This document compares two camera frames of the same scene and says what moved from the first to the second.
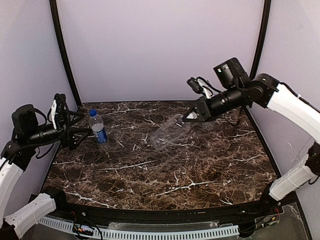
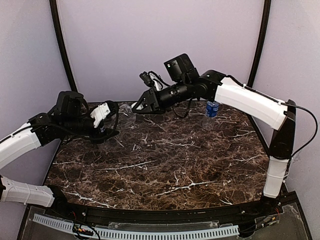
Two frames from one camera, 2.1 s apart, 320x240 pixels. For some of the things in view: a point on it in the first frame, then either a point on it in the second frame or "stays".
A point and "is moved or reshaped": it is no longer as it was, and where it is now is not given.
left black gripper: (66, 129) → (100, 132)
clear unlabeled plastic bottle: (176, 127) → (126, 115)
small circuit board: (76, 228) stays
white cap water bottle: (208, 125) is moved or reshaped
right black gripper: (203, 110) → (152, 99)
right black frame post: (261, 39) stays
